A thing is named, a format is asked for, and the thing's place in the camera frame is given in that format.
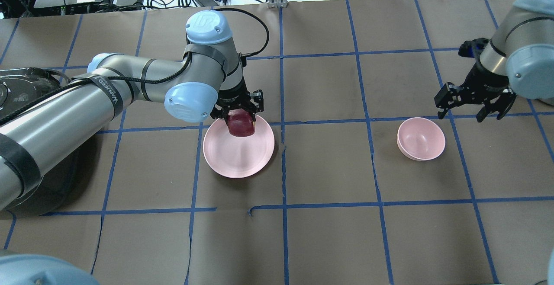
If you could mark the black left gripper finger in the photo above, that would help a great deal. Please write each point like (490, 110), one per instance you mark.
(251, 117)
(220, 113)

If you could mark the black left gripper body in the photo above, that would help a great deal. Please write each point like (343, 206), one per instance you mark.
(234, 97)

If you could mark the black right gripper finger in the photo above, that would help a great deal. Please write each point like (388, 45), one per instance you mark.
(443, 110)
(490, 108)

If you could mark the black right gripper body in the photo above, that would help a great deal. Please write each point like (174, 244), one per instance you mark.
(483, 79)

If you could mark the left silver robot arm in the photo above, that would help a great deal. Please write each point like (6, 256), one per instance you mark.
(208, 82)

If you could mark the black rice cooker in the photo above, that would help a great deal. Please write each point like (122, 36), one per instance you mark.
(36, 176)

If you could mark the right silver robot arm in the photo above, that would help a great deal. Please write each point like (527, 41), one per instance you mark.
(518, 60)

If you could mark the pink plate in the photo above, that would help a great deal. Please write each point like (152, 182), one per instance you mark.
(238, 157)

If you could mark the pink bowl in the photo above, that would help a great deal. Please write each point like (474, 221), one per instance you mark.
(420, 139)

